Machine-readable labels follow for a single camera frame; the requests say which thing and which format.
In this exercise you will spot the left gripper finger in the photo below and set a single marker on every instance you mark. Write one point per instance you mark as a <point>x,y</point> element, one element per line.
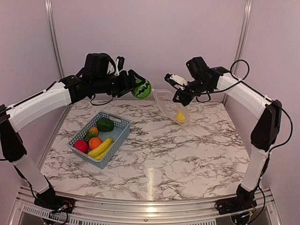
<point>135,78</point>
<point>123,90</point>

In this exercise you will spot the orange toy fruit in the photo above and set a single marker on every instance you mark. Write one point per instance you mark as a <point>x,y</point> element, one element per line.
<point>94,142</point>

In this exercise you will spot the green orange mango toy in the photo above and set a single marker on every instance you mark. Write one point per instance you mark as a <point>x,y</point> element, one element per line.
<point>92,132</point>

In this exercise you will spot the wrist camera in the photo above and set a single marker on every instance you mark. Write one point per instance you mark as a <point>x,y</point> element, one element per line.
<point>176,81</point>
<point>114,67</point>

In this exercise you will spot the green bell pepper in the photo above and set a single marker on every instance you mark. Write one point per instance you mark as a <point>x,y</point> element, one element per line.
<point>105,125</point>

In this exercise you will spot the right aluminium frame post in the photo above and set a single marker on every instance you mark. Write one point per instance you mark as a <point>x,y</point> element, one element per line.
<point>244,29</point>

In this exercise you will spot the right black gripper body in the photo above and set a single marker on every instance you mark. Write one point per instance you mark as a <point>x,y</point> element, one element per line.
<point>189,97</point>

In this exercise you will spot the clear zip top bag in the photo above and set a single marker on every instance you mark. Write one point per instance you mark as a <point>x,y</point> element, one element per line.
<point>164,100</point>

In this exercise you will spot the yellow banana bunch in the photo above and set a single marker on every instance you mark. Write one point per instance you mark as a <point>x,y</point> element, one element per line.
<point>101,148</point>

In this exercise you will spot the red apple toy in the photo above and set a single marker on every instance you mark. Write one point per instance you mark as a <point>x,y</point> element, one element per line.
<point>82,146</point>

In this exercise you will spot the grey perforated plastic basket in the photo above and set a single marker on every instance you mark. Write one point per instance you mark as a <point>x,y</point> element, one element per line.
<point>119,134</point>

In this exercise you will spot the green watermelon ball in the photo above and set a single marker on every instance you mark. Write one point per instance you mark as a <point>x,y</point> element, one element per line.
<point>142,91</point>

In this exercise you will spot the left aluminium frame post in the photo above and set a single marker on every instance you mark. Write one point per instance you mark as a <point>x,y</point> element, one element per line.
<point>53,37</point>

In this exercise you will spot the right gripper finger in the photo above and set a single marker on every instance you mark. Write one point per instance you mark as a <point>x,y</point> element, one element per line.
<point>182,102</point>
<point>178,96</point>

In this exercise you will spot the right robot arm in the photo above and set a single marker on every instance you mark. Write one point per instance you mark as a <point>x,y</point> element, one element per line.
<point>266,113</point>

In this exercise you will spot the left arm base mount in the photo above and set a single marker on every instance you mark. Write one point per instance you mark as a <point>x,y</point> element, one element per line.
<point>56,203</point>

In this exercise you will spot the yellow pear toy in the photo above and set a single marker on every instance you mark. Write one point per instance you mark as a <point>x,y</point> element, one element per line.
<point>180,117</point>

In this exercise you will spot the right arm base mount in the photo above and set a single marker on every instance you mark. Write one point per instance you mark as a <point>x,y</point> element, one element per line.
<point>243,200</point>

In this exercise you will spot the front aluminium frame rail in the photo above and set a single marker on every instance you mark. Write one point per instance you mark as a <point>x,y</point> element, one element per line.
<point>101,211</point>

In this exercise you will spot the aluminium frame post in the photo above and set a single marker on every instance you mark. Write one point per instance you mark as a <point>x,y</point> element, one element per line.
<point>244,29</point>
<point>53,37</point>

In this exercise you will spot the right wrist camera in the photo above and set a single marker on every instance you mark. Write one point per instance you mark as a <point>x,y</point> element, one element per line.
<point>176,81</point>

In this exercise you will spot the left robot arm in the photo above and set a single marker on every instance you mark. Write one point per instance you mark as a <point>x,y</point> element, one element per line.
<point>99,75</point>

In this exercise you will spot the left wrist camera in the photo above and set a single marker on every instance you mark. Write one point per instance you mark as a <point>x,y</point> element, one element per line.
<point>114,67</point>

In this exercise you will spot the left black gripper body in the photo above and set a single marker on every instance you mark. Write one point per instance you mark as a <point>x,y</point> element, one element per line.
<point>117,86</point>

